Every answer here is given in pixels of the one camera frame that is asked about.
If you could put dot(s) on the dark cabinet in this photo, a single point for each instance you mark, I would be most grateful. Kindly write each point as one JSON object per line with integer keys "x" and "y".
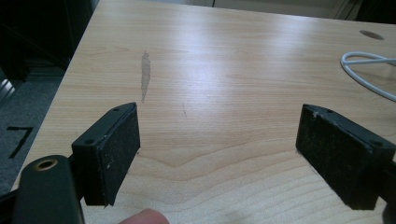
{"x": 40, "y": 28}

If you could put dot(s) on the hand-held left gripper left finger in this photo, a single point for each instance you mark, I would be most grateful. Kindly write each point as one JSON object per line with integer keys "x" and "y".
{"x": 106, "y": 155}

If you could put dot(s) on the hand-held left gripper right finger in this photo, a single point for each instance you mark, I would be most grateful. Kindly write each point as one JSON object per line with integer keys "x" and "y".
{"x": 336, "y": 155}

